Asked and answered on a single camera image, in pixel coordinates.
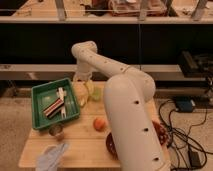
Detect orange fruit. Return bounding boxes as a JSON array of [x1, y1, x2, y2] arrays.
[[93, 117, 106, 131]]

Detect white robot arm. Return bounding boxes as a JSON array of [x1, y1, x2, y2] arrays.
[[71, 41, 170, 171]]

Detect white plastic fork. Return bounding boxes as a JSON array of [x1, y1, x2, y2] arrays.
[[58, 87, 66, 118]]

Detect dark purple bowl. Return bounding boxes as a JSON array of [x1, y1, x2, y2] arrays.
[[106, 133, 117, 158]]

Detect green plastic tray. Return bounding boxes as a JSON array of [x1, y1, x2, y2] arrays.
[[31, 78, 80, 130]]

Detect light green plastic cup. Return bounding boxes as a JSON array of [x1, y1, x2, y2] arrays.
[[91, 87, 102, 101]]

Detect dark red grapes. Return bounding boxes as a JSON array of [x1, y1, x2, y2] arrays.
[[156, 125, 167, 145]]

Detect grey blue cloth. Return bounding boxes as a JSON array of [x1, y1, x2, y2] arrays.
[[35, 143, 69, 171]]

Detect striped brown block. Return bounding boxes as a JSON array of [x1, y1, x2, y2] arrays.
[[43, 98, 63, 118]]

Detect black power box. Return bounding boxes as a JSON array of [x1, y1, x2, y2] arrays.
[[174, 97, 195, 113]]

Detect yellow banana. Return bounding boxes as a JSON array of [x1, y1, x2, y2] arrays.
[[76, 80, 94, 107]]

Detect wooden shelf clutter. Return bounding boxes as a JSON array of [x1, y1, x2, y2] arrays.
[[108, 0, 167, 16]]

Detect small metal cup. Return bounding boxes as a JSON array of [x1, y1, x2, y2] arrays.
[[49, 125, 64, 141]]

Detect black cables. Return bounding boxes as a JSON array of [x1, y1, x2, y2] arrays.
[[157, 98, 209, 171]]

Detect orange bowl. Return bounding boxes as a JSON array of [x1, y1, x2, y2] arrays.
[[153, 121, 168, 145]]

